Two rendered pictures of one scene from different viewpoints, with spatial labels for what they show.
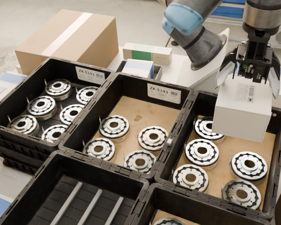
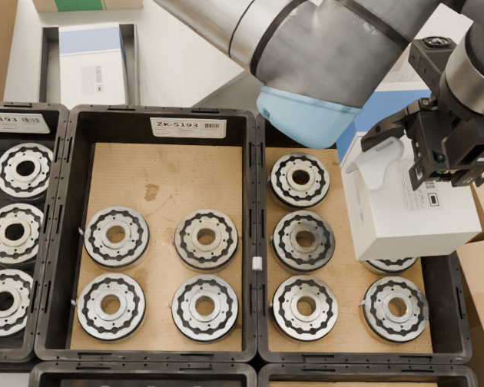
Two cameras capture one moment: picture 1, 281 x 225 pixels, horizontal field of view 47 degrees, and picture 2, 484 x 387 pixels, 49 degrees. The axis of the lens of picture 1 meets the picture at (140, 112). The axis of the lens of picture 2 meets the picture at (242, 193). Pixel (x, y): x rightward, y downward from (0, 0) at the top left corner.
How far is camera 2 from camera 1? 0.46 m
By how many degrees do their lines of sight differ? 29
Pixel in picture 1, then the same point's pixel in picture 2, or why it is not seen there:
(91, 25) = not seen: outside the picture
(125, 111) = (118, 183)
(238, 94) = (408, 190)
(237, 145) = not seen: hidden behind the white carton
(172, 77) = (162, 39)
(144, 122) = (168, 196)
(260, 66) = (479, 168)
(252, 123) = (442, 243)
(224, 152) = (336, 218)
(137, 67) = (90, 46)
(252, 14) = not seen: outside the picture
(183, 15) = (324, 124)
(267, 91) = not seen: hidden behind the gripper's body
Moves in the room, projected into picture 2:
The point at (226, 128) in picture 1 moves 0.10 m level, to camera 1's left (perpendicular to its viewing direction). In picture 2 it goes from (388, 253) to (316, 288)
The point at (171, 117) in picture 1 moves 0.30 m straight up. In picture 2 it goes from (214, 170) to (217, 64)
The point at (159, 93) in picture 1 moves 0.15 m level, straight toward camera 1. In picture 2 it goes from (178, 130) to (208, 206)
